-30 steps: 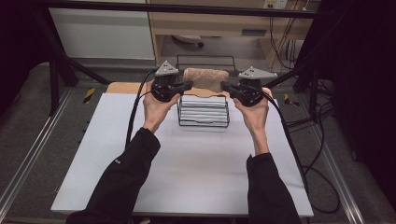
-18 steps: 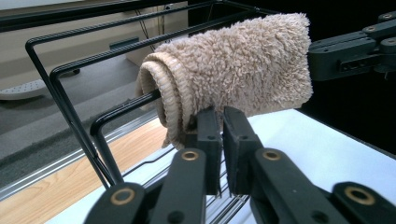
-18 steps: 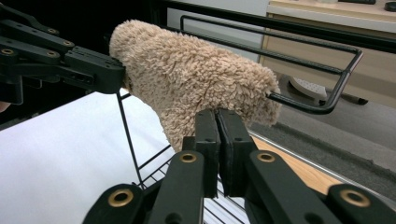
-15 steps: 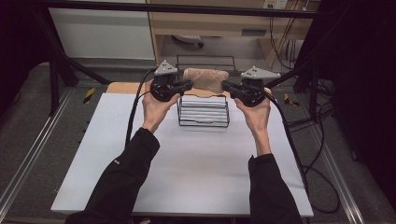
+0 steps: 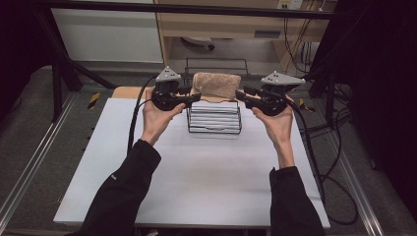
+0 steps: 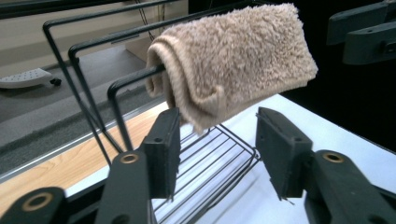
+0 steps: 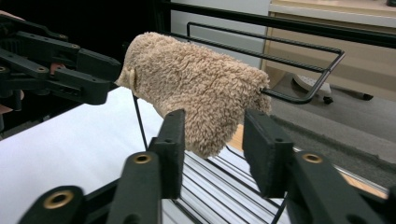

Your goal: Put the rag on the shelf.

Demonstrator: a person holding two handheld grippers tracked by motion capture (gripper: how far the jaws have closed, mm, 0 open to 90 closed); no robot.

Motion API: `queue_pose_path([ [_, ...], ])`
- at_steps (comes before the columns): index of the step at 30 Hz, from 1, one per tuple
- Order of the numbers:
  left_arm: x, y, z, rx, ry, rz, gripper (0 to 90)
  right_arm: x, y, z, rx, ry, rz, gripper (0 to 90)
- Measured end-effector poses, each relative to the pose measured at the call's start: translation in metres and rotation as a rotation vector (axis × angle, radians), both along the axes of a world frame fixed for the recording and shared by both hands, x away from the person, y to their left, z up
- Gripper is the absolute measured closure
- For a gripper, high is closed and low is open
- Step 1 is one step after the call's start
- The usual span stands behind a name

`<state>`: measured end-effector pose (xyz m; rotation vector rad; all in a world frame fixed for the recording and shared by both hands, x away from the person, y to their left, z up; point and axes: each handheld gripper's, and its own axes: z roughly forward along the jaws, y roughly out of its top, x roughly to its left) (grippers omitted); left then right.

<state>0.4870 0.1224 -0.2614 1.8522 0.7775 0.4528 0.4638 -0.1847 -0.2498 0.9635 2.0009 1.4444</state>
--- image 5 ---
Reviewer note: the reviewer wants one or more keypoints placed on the light wooden desk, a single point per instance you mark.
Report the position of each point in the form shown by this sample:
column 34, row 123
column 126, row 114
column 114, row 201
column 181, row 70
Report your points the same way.
column 229, row 24

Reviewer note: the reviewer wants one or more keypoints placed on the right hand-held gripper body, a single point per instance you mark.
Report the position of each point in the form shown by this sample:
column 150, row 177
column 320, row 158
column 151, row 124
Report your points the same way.
column 272, row 98

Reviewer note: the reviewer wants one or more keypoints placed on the white cabinet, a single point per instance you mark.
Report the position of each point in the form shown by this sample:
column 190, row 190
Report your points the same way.
column 108, row 36

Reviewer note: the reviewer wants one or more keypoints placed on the black metal stand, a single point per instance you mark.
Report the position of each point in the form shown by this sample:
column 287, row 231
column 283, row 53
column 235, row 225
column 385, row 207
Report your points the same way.
column 57, row 85
column 330, row 95

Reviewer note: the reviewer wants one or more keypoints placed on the wooden table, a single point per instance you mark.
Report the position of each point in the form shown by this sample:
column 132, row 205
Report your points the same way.
column 126, row 92

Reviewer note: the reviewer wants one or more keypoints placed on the aluminium floor rail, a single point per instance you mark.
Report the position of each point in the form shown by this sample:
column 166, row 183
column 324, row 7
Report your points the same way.
column 36, row 154
column 359, row 190

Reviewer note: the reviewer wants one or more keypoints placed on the office chair base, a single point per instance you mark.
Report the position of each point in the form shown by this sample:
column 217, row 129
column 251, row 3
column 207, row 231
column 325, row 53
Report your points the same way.
column 198, row 41

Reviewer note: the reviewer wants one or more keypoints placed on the person's left hand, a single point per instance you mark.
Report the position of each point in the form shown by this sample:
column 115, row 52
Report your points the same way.
column 157, row 123

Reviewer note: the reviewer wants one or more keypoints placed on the dark curtain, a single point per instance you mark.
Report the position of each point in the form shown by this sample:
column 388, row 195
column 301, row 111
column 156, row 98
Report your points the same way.
column 16, row 49
column 387, row 82

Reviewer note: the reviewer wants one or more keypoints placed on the white table cover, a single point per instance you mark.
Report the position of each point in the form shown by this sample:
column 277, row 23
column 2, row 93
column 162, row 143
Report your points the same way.
column 203, row 170

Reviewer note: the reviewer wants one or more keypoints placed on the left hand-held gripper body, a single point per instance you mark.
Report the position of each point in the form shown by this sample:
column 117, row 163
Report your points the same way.
column 167, row 96

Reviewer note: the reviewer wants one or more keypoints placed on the white wall socket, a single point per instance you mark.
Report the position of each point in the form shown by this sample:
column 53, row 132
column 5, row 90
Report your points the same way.
column 290, row 4

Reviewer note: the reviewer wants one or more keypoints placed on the brown towel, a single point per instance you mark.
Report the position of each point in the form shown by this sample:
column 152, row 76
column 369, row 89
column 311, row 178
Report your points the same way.
column 216, row 84

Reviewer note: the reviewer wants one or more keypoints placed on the black frame crossbar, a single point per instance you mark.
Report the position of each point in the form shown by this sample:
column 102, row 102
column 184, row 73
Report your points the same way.
column 196, row 9

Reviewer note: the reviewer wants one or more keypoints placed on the person's right hand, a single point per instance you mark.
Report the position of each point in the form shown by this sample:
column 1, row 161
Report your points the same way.
column 278, row 131

